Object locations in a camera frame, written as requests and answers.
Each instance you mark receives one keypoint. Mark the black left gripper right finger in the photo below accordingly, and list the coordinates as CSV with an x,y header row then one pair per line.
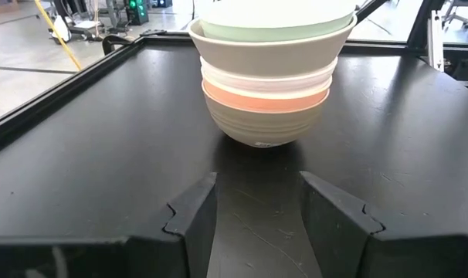
x,y
392,256

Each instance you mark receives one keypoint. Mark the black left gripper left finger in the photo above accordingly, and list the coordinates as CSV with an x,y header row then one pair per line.
x,y
102,256

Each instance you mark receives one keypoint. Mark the small white ribbed bowl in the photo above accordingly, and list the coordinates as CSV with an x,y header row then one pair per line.
x,y
268,81

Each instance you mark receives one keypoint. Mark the large beige smooth bowl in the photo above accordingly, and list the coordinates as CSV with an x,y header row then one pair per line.
x,y
268,58

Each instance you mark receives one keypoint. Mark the green bowl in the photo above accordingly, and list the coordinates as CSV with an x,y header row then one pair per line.
x,y
272,34

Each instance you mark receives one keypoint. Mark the taupe ribbed bowl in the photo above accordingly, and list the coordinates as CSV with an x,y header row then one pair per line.
x,y
265,127

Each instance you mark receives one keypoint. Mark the white bag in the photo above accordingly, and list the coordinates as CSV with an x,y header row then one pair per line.
x,y
61,29

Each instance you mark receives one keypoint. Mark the black computer with green lights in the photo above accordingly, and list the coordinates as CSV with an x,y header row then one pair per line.
x,y
137,11

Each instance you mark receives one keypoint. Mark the office chair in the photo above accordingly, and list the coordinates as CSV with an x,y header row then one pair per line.
x,y
463,11

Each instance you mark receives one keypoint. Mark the silver aluminium rail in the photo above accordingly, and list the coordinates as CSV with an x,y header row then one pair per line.
x,y
435,42

